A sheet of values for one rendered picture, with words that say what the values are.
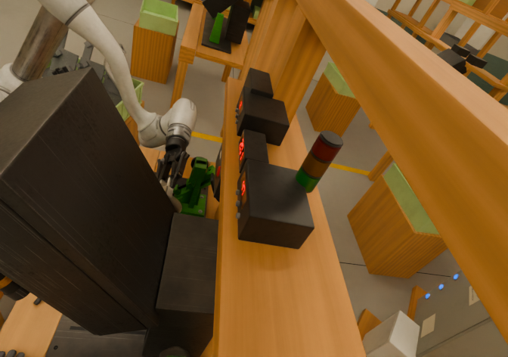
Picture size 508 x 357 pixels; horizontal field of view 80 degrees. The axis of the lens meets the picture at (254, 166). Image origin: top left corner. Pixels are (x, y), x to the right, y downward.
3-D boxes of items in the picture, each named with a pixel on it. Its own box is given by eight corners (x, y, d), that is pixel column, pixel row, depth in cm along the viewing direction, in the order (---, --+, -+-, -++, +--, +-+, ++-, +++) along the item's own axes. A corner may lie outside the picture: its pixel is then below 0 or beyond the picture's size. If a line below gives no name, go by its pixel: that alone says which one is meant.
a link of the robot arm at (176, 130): (181, 120, 112) (178, 132, 109) (196, 135, 119) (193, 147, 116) (162, 127, 116) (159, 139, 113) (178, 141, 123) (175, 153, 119)
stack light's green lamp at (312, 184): (294, 190, 65) (303, 175, 62) (291, 175, 68) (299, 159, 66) (315, 195, 66) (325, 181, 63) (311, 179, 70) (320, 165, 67)
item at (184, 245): (140, 355, 93) (153, 308, 72) (158, 266, 116) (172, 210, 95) (199, 359, 98) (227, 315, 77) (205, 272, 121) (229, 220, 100)
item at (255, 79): (243, 108, 92) (251, 88, 88) (243, 85, 103) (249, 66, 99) (265, 114, 94) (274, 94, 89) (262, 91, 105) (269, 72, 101)
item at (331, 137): (313, 159, 59) (323, 141, 56) (308, 144, 63) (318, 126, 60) (336, 165, 60) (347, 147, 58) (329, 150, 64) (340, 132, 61)
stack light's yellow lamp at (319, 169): (303, 175, 62) (313, 159, 59) (299, 159, 66) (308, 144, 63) (325, 181, 63) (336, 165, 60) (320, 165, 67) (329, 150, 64)
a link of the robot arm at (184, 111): (199, 134, 118) (176, 145, 125) (204, 105, 127) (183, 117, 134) (178, 117, 111) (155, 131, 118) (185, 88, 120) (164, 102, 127)
